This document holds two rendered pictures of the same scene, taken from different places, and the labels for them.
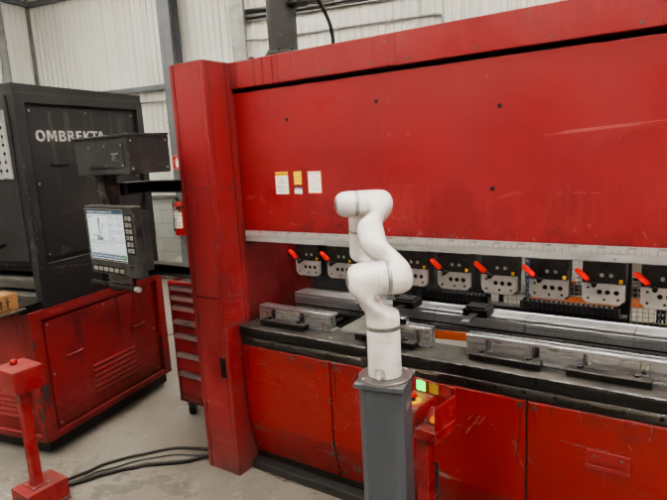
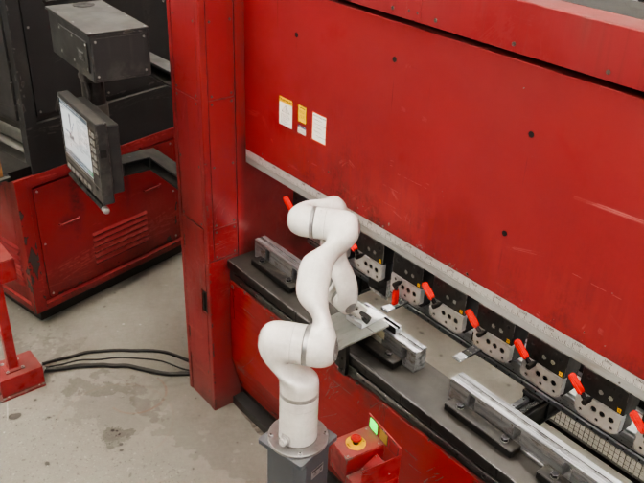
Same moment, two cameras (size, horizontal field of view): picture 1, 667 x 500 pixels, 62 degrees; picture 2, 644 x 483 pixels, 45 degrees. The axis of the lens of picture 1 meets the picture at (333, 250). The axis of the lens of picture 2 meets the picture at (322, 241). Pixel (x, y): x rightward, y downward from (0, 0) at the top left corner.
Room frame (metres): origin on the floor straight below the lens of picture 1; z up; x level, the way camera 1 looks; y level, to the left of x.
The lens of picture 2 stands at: (0.15, -0.70, 2.74)
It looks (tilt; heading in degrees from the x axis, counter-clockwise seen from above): 30 degrees down; 16
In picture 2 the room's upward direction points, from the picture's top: 2 degrees clockwise
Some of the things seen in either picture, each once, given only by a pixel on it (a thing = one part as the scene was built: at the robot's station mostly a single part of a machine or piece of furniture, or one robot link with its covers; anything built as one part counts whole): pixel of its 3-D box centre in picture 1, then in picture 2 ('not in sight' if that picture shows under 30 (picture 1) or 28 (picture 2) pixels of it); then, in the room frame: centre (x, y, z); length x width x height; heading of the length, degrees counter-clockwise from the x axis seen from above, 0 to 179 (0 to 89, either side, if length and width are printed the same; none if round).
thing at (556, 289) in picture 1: (550, 276); (551, 361); (2.18, -0.88, 1.26); 0.15 x 0.09 x 0.17; 56
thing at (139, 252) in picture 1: (121, 239); (92, 145); (2.82, 1.09, 1.42); 0.45 x 0.12 x 0.36; 52
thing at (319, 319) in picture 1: (297, 316); (292, 268); (2.92, 0.22, 0.92); 0.50 x 0.06 x 0.10; 56
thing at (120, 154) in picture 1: (128, 216); (105, 114); (2.92, 1.08, 1.53); 0.51 x 0.25 x 0.85; 52
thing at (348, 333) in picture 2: (369, 324); (348, 326); (2.49, -0.15, 1.00); 0.26 x 0.18 x 0.01; 146
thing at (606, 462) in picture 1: (606, 462); not in sight; (1.91, -1.00, 0.59); 0.15 x 0.02 x 0.07; 56
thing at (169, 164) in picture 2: (163, 272); (151, 172); (3.12, 0.99, 1.18); 0.40 x 0.24 x 0.07; 56
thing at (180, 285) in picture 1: (224, 344); not in sight; (3.74, 0.81, 0.50); 0.50 x 0.50 x 1.00; 56
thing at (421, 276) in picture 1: (415, 266); (414, 276); (2.51, -0.38, 1.26); 0.15 x 0.09 x 0.17; 56
